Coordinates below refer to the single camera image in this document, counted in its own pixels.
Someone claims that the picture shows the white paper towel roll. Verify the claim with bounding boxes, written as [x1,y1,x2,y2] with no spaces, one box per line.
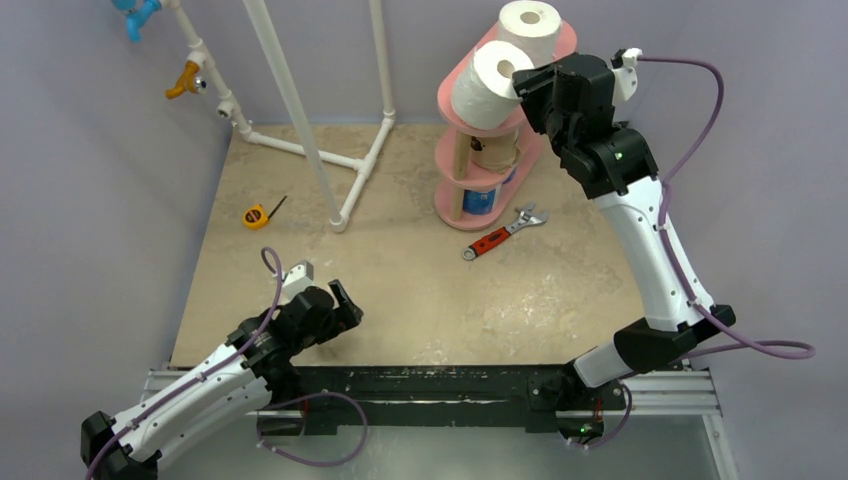
[495,1,562,67]

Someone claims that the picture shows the brown paper roll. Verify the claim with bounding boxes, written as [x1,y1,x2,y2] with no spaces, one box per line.
[470,130,521,174]

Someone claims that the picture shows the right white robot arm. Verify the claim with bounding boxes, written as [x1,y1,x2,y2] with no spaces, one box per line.
[512,49,735,407]

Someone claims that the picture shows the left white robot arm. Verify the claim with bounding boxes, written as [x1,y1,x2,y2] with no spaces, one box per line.
[81,280,364,479]

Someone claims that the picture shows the pink three-tier shelf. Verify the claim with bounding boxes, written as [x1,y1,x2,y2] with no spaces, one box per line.
[434,53,545,231]

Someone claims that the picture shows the yellow tape measure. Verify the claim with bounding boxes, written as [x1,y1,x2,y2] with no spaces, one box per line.
[242,195,288,230]

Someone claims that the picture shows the orange pipe valve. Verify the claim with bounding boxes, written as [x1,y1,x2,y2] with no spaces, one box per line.
[165,60,206,100]

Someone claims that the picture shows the blue pipe valve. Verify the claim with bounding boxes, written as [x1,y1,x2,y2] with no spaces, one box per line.
[111,0,163,43]

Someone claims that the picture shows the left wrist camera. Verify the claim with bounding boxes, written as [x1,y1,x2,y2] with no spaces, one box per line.
[281,260,314,299]

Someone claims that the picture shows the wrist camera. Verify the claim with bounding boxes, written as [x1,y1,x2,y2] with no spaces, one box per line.
[281,260,314,299]
[611,47,643,106]

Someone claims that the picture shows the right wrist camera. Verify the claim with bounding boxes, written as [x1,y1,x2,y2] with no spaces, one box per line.
[611,47,643,106]

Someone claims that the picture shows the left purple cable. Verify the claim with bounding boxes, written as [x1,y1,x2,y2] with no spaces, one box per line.
[84,246,285,480]

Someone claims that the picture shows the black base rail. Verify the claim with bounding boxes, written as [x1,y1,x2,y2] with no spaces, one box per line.
[259,364,629,440]

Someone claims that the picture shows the red handled adjustable wrench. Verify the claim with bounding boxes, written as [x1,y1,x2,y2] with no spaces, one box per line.
[461,203,549,261]

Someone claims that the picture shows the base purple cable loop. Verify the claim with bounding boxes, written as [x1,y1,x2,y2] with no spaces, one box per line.
[255,390,370,469]

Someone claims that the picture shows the white pvc pipe frame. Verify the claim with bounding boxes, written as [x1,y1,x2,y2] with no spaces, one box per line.
[161,0,396,233]

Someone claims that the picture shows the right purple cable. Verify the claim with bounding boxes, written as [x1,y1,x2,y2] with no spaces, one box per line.
[635,55,817,380]

